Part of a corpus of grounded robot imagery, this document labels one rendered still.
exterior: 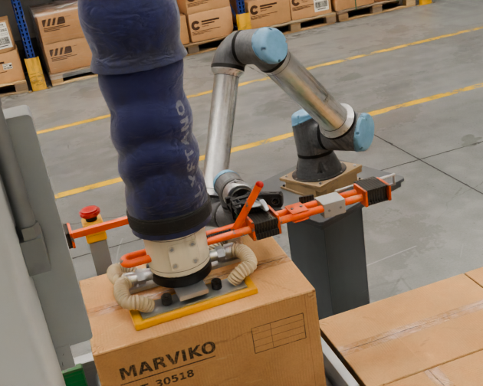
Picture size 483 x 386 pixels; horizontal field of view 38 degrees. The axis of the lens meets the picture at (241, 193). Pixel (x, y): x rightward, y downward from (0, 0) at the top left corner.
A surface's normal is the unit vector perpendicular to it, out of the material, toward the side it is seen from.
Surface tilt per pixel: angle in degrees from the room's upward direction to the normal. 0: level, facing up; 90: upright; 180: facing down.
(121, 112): 75
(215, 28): 91
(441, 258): 0
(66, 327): 90
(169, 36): 101
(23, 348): 90
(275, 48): 79
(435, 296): 0
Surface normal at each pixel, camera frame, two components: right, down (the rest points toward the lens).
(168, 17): 0.84, 0.11
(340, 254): 0.63, 0.23
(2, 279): 0.32, 0.35
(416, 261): -0.14, -0.90
